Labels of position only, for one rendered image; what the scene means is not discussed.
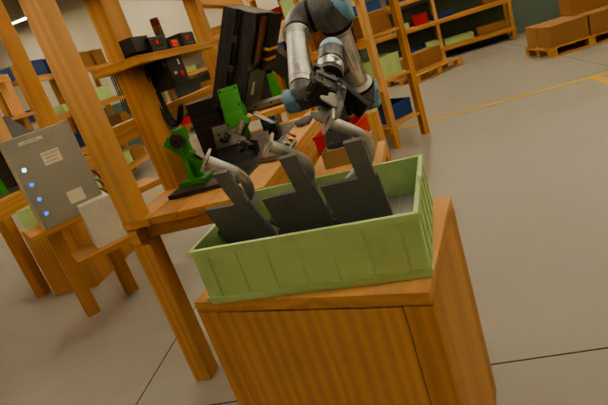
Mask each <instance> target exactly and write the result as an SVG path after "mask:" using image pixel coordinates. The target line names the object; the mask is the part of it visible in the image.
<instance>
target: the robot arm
mask: <svg viewBox="0 0 608 405"><path fill-rule="evenodd" d="M354 18H355V13H354V10H353V7H352V5H351V3H350V1H349V0H302V1H300V2H298V3H297V4H295V5H294V6H293V7H292V8H291V10H290V11H289V13H288V15H287V17H286V19H285V22H284V24H283V28H282V35H283V40H284V41H285V43H286V45H287V59H288V73H289V86H290V89H287V90H285V91H283V92H282V94H281V98H282V102H283V105H284V108H285V109H286V110H287V112H288V113H290V114H294V113H299V112H302V111H304V110H307V109H310V108H314V107H318V111H311V112H310V115H311V117H312V118H314V119H316V120H317V121H318V122H319V123H321V124H323V123H324V121H325V119H326V118H327V116H328V114H329V112H330V110H331V109H332V108H335V119H334V120H337V119H341V120H344V121H346V122H348V123H350V124H352V123H351V121H350V118H349V116H353V115H356V116H357V117H358V118H360V117H362V116H363V115H364V114H365V112H366V111H368V110H372V109H373V108H377V107H379V106H380V103H381V102H380V96H379V90H378V86H377V81H376V79H372V78H371V76H370V75H368V74H366V71H365V68H364V65H363V62H362V60H361V57H360V55H359V52H358V49H357V47H356V42H355V39H354V36H353V34H352V32H351V29H350V28H351V26H352V24H353V21H352V20H353V19H354ZM319 31H321V32H322V34H323V35H324V36H326V37H328V38H327V39H325V40H323V41H322V42H321V44H320V46H319V48H318V62H317V63H315V64H314V66H313V69H311V64H310V56H309V38H310V35H311V34H312V33H316V32H319ZM351 138H352V137H349V136H346V135H344V134H341V133H339V132H337V131H335V130H332V129H328V131H327V133H326V134H325V144H326V148H327V149H337V148H340V147H343V146H344V145H343V141H345V140H348V139H351Z"/></svg>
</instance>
